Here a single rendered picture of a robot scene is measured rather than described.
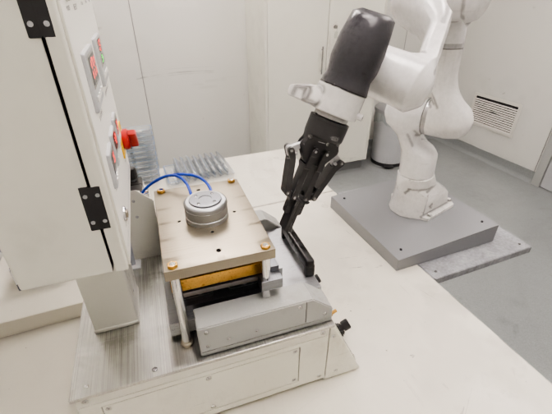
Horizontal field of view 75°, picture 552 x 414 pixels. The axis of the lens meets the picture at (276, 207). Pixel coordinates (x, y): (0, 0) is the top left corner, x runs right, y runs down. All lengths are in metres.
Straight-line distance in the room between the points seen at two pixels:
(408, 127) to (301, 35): 1.80
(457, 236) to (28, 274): 1.11
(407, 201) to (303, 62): 1.83
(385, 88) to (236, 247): 0.39
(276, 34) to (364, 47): 2.17
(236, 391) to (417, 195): 0.83
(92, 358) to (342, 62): 0.66
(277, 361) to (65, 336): 0.55
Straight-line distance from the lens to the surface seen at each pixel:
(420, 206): 1.29
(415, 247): 1.19
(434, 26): 0.83
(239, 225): 0.66
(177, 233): 0.66
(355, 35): 0.65
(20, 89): 0.44
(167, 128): 3.16
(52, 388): 0.98
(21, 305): 1.14
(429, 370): 0.95
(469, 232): 1.31
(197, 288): 0.66
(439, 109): 1.15
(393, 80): 0.71
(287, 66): 2.86
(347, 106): 0.65
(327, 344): 0.78
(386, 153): 3.58
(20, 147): 0.46
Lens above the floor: 1.48
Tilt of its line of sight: 31 degrees down
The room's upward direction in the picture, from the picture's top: straight up
